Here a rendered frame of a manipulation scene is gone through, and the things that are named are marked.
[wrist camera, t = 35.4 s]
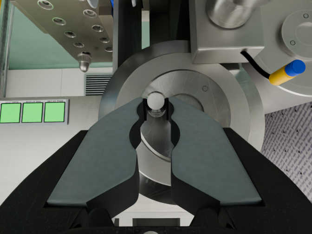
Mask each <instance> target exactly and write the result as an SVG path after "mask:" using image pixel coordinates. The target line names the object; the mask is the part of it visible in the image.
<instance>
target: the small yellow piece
mask: <svg viewBox="0 0 312 234"><path fill-rule="evenodd" d="M240 54H241V55H243V56H244V57H245V58H246V59H247V60H248V61H249V63H250V64H251V65H252V66H253V68H254V69H255V70H256V71H257V72H258V73H259V74H261V75H262V76H263V77H265V78H267V79H268V80H269V81H270V83H271V84H272V85H280V84H282V83H284V82H286V81H288V80H290V79H292V78H294V77H296V76H297V75H299V74H301V73H303V72H304V71H305V69H306V65H305V63H304V62H303V61H301V60H298V59H297V60H294V61H292V62H291V63H289V64H286V65H285V66H283V67H281V68H280V69H278V70H277V71H275V72H273V73H272V74H269V73H267V72H266V71H264V70H263V69H262V68H261V67H260V66H259V65H258V64H257V63H256V62H255V61H254V59H253V58H252V57H251V56H250V55H249V54H248V53H247V52H246V51H242V52H240Z"/></svg>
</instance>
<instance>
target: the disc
mask: <svg viewBox="0 0 312 234"><path fill-rule="evenodd" d="M174 52H188V53H191V43H190V41H189V40H172V41H165V42H161V43H157V44H154V45H151V46H148V47H146V48H144V49H142V50H140V51H138V52H136V53H135V54H133V55H132V56H131V57H129V58H128V59H127V60H126V61H124V62H123V63H122V64H121V65H120V66H119V68H118V69H117V70H116V71H115V72H114V74H113V75H112V77H111V78H110V80H109V82H108V84H107V86H106V88H105V90H104V92H103V95H102V98H101V101H100V106H99V112H98V120H99V119H101V118H102V117H104V116H105V115H107V114H108V113H110V112H112V111H114V109H115V104H116V100H117V97H118V94H119V92H120V90H121V88H122V86H123V84H124V83H125V81H126V80H127V78H128V77H129V76H130V75H131V74H132V72H133V71H134V70H136V69H137V68H138V67H139V66H141V65H142V64H144V63H145V62H147V61H149V60H150V59H153V58H155V57H158V56H160V55H164V54H168V53H174ZM219 64H220V65H222V66H223V67H225V68H226V69H227V70H228V71H229V72H230V73H231V74H232V75H233V76H234V77H235V78H236V80H237V81H238V82H239V84H240V85H241V87H242V89H243V91H244V93H245V95H246V98H247V101H248V105H249V109H250V132H249V137H248V140H247V142H248V143H250V144H251V145H252V146H253V147H254V148H256V149H257V150H258V151H259V152H260V151H261V147H262V144H263V140H264V134H265V114H264V108H263V104H262V100H261V98H260V94H259V92H258V90H257V88H256V86H255V84H254V82H253V80H252V79H251V77H250V76H249V74H248V73H247V72H246V71H245V70H244V68H243V67H242V66H241V65H240V64H239V63H219ZM139 175H140V183H139V193H140V194H141V195H143V196H145V197H147V198H149V199H152V200H154V201H157V202H161V203H165V204H170V205H176V204H175V203H174V202H173V200H172V197H171V186H168V185H164V184H161V183H158V182H155V181H153V180H151V179H149V178H148V177H146V176H145V175H143V174H142V173H140V172H139Z"/></svg>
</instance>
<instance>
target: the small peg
mask: <svg viewBox="0 0 312 234"><path fill-rule="evenodd" d="M146 107H147V110H148V112H149V114H150V115H151V116H152V117H155V118H158V117H161V116H163V115H164V113H165V111H166V97H165V95H164V94H163V93H161V92H159V91H153V92H151V93H149V94H148V95H147V97H146Z"/></svg>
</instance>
